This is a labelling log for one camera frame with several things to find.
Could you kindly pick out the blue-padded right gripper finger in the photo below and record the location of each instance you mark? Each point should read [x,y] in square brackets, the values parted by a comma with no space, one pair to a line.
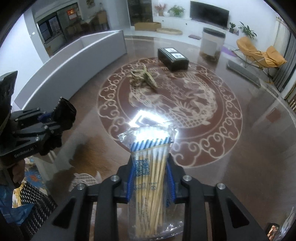
[45,118]

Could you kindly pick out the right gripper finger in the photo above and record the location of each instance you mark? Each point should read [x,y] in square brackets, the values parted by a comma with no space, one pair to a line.
[230,220]

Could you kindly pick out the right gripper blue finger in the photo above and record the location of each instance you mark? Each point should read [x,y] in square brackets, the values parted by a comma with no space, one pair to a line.
[72,219]

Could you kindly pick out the black velvet scrunchie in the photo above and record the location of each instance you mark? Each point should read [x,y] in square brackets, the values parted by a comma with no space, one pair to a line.
[64,114]

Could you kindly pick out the bag of bamboo sticks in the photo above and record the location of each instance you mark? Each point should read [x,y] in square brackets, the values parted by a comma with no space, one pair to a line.
[151,213]

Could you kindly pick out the gold pearl hair claw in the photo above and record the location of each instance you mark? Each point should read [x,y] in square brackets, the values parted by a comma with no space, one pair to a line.
[140,76]

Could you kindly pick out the person right hand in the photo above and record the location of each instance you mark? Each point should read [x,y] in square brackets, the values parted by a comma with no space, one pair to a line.
[14,175]

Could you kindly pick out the black rectangular box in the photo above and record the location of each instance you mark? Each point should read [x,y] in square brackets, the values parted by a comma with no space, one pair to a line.
[173,59]

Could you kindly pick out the green potted plant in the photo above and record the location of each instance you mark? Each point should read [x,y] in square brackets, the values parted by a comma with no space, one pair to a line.
[176,11]

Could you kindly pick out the yellow lounge chair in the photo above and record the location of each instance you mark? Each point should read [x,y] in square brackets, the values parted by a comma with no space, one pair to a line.
[271,58]

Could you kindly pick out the white tv cabinet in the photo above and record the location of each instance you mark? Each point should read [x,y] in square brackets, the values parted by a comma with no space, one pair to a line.
[190,27]

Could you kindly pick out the black television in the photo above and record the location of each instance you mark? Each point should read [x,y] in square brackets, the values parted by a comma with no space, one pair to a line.
[209,14]

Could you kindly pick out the white storage bin wall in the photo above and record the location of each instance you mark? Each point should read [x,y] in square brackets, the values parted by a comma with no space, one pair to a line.
[69,69]

